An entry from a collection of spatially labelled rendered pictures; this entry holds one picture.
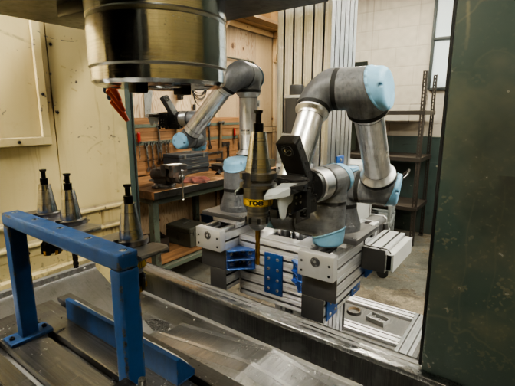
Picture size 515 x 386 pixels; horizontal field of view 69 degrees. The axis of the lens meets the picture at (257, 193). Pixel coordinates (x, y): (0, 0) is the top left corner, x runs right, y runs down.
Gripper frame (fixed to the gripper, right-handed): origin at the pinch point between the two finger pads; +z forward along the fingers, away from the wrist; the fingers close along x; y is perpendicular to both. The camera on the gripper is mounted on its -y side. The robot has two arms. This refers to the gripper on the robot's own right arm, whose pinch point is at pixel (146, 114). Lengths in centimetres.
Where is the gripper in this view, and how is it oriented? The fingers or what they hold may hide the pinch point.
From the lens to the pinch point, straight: 206.1
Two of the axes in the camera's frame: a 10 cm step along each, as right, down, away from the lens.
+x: 3.6, -3.2, 8.8
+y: 0.5, 9.4, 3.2
